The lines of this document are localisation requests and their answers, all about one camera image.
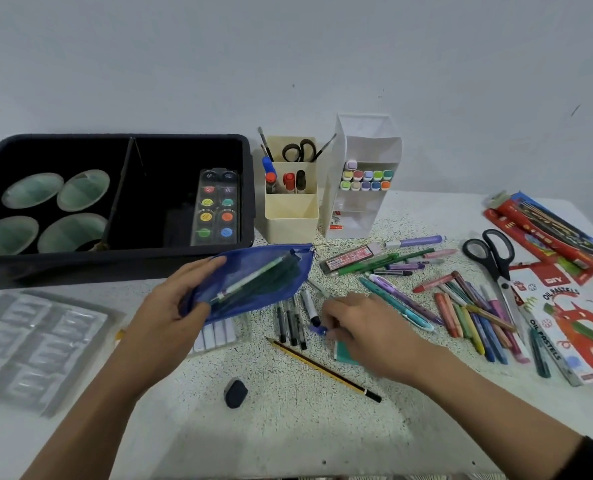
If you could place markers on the purple and white pen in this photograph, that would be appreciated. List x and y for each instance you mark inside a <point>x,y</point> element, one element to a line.
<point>406,297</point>

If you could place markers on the row of pastel highlighters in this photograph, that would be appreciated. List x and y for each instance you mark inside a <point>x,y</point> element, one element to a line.
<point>366,179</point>

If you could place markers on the red and black marker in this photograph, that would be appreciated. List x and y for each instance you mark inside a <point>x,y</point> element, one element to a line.
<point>271,183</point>

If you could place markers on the black plastic bin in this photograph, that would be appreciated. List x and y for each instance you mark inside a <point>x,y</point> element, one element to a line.
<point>171,214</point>

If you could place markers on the white and black marker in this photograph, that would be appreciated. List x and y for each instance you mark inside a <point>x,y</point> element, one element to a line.
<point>310,307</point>

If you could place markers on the pink pen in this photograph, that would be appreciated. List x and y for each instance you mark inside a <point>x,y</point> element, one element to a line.
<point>440,253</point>

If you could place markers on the long dark paintbrush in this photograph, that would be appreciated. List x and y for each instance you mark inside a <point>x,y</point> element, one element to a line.
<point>116,194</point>

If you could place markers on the lilac pen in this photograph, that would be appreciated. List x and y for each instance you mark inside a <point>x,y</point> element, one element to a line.
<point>416,240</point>

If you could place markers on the dark green pens bundle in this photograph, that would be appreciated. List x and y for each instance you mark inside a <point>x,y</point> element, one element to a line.
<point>269,287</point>

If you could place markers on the dark green crayon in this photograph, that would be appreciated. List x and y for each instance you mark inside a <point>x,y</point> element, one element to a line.
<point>540,354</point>

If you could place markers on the green and white round roll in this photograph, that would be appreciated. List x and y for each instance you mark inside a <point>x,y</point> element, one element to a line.
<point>83,189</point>
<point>32,190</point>
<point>71,233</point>
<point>6,236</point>

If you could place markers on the dark blue eraser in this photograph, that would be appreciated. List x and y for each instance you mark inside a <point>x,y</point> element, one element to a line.
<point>235,393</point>

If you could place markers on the large black scissors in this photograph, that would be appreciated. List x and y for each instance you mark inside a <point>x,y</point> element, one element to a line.
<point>496,262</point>

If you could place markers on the teal eraser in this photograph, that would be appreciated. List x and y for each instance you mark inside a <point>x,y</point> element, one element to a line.
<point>343,353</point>

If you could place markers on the black and green pen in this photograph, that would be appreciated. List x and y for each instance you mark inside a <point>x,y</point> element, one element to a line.
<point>391,272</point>

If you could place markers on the pile of coloured crayons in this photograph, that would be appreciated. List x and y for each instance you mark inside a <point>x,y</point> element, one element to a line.
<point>471,314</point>

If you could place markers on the teal pen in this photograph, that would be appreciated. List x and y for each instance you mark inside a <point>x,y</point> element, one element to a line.
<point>396,304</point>

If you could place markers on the yellow and black pencil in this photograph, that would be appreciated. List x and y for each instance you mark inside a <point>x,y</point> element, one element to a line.
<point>321,368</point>

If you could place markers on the blue marker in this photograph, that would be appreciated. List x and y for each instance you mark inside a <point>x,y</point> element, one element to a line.
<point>268,165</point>

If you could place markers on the dark green pen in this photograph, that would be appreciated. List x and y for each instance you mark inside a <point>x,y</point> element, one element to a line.
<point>411,254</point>

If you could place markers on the blue mesh pencil pouch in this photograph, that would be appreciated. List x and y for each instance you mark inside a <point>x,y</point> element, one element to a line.
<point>256,264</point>

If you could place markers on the cream pen holder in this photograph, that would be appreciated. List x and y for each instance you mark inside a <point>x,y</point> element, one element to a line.
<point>291,217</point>

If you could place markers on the small black scissors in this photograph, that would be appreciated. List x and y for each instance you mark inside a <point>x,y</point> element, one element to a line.
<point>299,150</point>

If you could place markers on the white oil pastel box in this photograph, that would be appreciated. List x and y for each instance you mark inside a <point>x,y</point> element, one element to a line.
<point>566,324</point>

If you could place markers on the red pencil lead case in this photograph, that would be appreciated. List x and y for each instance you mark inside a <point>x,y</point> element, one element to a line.
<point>349,258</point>

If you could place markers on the clear plastic blister tray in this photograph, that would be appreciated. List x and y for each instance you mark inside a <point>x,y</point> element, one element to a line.
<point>36,344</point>

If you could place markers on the purple and silver pen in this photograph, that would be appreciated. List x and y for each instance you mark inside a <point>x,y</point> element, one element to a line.
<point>411,265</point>

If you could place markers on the person's right hand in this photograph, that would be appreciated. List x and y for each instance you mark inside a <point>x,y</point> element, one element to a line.
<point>384,337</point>

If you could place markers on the person's left hand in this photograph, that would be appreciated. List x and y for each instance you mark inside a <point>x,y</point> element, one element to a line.
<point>161,324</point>

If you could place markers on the person's right forearm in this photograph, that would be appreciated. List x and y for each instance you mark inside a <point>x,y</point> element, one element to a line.
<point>491,419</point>

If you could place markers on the thin dark paintbrush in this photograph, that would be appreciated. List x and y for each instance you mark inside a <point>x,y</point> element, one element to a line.
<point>265,142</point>
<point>325,146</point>

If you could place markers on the white and green pen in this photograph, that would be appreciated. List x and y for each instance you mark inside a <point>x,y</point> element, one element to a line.
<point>246,280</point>

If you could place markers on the white plastic desk organizer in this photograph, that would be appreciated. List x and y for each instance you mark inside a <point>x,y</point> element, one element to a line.
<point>364,144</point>

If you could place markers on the small blue cap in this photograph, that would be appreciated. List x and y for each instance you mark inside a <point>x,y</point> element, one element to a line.
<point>317,330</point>

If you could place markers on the red coloured pencil box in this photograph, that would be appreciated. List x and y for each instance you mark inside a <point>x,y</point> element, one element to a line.
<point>546,234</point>

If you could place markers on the small red and white packet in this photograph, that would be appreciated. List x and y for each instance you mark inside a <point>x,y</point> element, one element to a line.
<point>335,222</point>

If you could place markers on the person's right fingers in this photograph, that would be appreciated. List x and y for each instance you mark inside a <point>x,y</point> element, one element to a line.
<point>344,312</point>

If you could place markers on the person's left thumb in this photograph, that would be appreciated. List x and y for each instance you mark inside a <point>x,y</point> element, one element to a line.
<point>199,272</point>

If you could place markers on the watercolour paint set case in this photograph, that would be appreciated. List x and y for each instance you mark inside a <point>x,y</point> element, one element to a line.
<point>215,209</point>

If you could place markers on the person's left forearm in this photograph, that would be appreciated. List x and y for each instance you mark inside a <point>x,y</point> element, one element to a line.
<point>86,429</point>

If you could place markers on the light green mechanical pencil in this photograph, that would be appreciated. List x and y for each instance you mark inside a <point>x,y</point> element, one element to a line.
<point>364,264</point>

